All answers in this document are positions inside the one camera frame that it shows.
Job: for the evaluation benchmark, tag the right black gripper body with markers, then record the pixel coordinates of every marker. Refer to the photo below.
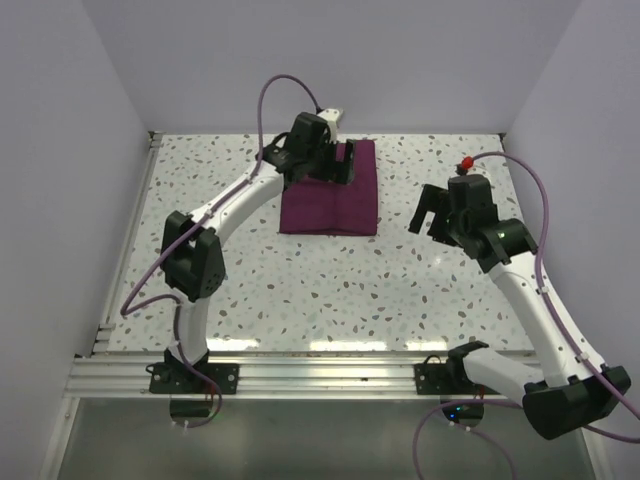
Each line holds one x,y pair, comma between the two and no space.
454,223

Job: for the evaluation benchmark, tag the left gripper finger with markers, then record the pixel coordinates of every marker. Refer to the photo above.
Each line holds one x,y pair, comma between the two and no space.
346,152
341,172

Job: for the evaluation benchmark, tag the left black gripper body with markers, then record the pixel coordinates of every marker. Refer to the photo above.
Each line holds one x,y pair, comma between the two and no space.
321,159

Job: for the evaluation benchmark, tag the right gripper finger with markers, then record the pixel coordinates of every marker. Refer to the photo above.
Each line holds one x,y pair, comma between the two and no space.
439,232
428,202

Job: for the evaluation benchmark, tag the purple cloth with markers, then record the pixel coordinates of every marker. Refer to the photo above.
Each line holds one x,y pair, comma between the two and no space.
313,207

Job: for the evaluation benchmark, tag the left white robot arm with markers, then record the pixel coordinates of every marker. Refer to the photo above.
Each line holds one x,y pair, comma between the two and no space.
192,249

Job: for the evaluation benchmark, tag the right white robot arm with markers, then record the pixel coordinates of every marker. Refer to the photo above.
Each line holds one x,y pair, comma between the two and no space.
573,386

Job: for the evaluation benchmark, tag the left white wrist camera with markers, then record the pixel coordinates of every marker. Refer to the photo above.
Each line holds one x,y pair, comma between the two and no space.
332,117

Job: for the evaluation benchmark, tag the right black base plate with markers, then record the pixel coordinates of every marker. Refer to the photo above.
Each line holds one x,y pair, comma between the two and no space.
438,376

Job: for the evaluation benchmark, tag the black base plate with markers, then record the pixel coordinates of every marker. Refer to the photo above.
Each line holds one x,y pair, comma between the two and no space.
176,379
438,376

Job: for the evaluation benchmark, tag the aluminium front rail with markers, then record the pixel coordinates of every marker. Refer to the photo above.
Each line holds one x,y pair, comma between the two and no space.
331,376

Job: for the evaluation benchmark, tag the aluminium rail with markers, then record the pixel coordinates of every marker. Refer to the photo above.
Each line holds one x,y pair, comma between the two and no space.
331,376
109,314

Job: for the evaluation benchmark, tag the aluminium left rail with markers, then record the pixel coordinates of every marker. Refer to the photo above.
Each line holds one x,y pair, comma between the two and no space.
109,314

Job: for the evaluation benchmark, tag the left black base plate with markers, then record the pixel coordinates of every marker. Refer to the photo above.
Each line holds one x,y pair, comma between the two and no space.
176,379

